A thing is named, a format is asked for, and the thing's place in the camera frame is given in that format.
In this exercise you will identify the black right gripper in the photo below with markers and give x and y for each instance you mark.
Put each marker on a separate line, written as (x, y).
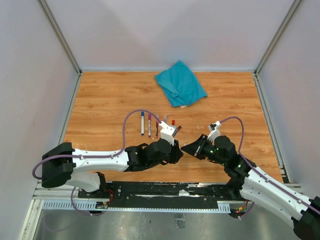
(196, 148)

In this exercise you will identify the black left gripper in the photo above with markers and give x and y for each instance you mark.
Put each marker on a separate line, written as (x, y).
(176, 153)

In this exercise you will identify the pink translucent gel pen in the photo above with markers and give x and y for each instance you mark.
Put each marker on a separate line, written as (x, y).
(157, 128)

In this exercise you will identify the purple white marker pen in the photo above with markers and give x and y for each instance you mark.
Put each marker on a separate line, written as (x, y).
(149, 124)

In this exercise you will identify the blue white marker pen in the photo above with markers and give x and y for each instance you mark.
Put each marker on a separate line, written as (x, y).
(142, 123)

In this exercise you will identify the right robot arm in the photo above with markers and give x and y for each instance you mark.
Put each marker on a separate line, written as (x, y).
(250, 182)

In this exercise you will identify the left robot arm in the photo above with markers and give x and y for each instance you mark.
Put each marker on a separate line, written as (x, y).
(65, 165)

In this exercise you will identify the teal folded cloth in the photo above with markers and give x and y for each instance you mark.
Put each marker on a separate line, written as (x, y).
(180, 85)

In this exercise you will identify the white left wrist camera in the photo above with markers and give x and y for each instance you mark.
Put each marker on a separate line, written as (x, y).
(168, 132)

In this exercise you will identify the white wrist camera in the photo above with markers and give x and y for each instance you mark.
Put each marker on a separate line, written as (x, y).
(214, 131)
(168, 132)

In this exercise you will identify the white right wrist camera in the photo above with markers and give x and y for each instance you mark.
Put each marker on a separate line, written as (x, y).
(214, 131)

